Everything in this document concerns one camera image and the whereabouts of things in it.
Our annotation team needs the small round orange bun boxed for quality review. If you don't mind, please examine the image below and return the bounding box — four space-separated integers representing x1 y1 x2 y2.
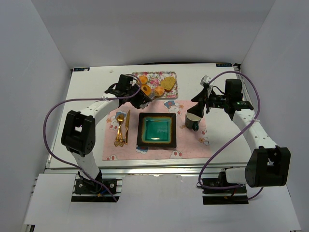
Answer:
154 86 165 97

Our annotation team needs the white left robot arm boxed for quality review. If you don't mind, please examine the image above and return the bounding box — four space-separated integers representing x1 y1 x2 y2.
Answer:
61 74 161 186

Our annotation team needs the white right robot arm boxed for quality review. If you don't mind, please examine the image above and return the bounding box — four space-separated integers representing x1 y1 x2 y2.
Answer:
185 76 291 190

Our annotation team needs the yellow bread slice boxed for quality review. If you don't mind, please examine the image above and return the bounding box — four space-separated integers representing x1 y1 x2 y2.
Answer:
160 76 176 91

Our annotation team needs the bun with brown centre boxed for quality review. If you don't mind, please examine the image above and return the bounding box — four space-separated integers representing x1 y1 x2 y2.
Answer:
141 85 152 96

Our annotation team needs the dark green mug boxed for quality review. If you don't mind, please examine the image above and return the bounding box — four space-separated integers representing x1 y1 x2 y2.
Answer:
185 112 202 131

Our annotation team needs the round bun top left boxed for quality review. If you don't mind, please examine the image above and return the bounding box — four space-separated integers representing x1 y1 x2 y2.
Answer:
139 75 148 85

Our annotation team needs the floral rectangular tray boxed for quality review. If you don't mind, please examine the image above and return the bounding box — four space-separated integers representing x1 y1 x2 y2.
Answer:
132 71 178 99

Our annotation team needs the square teal black plate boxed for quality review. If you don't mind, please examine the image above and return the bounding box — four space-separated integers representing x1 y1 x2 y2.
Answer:
137 113 177 148

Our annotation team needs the gold knife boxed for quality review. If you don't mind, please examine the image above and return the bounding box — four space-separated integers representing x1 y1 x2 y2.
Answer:
125 110 130 145

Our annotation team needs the pink bunny placemat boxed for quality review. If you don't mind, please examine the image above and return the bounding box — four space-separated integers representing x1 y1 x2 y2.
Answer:
102 100 211 161

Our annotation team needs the gold fork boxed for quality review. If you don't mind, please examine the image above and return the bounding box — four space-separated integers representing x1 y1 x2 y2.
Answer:
114 114 124 147

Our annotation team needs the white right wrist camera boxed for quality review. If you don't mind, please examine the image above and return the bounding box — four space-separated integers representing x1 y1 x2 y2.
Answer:
200 75 213 95

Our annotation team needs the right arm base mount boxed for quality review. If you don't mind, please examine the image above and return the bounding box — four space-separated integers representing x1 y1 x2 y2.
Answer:
197 169 249 205

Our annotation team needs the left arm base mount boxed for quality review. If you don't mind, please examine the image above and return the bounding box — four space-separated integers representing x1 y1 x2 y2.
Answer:
71 174 123 203

